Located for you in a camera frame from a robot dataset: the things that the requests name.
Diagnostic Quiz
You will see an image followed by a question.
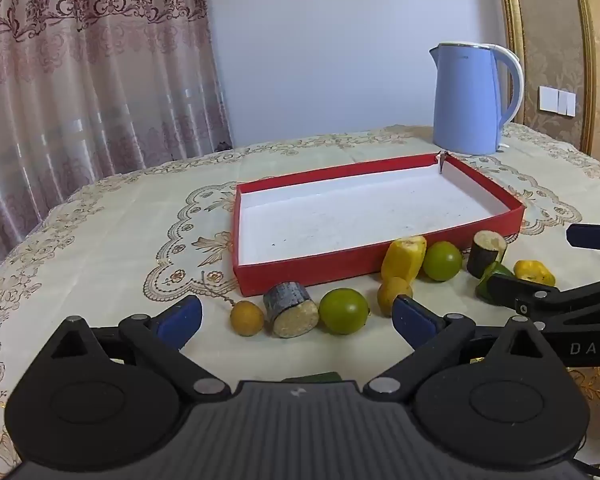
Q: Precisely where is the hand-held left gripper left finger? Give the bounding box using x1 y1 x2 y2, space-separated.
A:
50 294 232 404

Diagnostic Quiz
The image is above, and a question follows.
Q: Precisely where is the white wall light switch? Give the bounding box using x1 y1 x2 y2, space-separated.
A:
538 85 576 116

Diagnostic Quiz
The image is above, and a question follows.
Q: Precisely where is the light blue electric kettle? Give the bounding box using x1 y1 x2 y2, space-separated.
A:
428 42 525 156

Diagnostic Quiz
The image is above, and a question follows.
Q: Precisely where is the beige embroidered tablecloth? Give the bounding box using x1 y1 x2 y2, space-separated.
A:
0 122 600 480

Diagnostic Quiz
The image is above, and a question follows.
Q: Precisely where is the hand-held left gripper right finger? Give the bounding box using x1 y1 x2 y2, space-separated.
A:
364 295 556 402

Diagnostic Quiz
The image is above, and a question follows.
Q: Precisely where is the dark sugarcane piece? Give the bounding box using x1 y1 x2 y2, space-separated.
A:
466 230 508 279
263 282 318 338

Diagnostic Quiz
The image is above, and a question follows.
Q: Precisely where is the pink patterned curtain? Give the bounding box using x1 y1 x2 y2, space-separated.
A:
0 0 233 281

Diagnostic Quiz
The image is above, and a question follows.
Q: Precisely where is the green tomato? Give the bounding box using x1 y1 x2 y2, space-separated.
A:
318 288 370 336
422 241 464 282

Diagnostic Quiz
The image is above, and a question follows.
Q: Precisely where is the green pepper piece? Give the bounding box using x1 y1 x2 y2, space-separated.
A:
476 261 516 304

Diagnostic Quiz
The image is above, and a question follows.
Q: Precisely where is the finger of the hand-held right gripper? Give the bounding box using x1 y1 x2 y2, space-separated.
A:
567 223 600 251
487 275 600 319

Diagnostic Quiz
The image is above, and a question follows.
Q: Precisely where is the brown longan with long stem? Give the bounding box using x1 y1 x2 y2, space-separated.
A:
199 271 266 337

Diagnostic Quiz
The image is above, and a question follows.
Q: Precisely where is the red cardboard box tray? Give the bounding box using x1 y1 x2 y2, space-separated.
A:
231 152 526 298

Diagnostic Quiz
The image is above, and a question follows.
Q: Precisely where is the gold framed wall panel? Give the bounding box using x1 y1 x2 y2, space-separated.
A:
495 0 600 171

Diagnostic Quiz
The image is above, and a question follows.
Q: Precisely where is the yellow pepper piece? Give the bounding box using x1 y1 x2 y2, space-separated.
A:
513 259 557 288

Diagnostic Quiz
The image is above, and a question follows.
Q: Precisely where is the green cucumber piece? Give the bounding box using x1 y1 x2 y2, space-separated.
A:
282 371 346 385

